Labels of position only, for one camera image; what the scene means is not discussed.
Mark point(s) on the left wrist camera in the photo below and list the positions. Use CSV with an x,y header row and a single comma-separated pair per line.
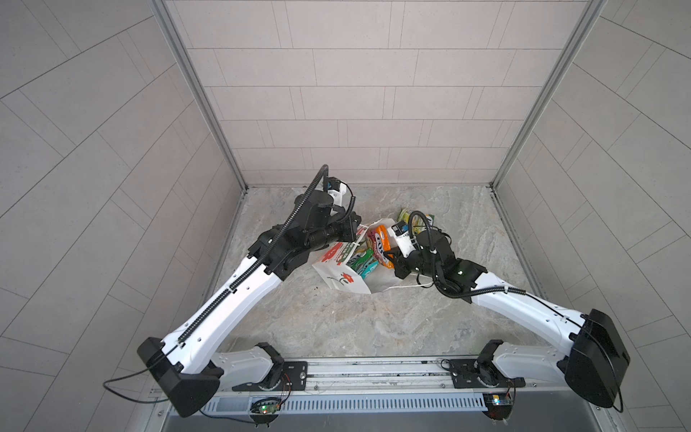
x,y
342,195

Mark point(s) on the right circuit board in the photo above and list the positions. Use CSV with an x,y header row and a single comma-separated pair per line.
x,y
499,406

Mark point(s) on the left circuit board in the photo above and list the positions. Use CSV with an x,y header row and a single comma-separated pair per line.
x,y
266,407

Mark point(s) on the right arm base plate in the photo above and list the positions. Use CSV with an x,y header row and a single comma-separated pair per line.
x,y
471,374

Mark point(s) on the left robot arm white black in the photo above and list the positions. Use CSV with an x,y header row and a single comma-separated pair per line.
x,y
187,365

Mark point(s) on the green snack packets in bag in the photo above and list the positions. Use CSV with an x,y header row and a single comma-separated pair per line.
x,y
363,262

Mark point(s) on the vented cable duct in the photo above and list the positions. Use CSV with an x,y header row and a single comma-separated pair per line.
x,y
351,403

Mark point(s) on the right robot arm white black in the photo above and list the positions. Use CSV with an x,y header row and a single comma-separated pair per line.
x,y
583,350

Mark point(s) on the white floral paper bag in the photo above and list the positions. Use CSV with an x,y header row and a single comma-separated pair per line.
x,y
333,269

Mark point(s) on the orange Fox's candy bag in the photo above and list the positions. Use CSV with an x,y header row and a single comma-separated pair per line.
x,y
378,241

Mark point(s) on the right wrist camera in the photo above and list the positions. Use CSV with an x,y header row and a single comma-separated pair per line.
x,y
400,233

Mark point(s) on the circuit board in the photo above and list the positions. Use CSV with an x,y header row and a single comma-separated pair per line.
x,y
499,406
266,407

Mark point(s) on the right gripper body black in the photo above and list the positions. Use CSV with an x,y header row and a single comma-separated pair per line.
x,y
415,263

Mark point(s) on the aluminium mounting rail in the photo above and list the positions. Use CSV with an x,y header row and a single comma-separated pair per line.
x,y
378,372

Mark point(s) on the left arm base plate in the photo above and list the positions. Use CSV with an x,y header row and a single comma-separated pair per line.
x,y
288,375

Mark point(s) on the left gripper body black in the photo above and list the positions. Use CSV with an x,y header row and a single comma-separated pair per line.
x,y
328,230

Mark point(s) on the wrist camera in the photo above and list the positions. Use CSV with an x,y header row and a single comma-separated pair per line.
x,y
400,233
342,195

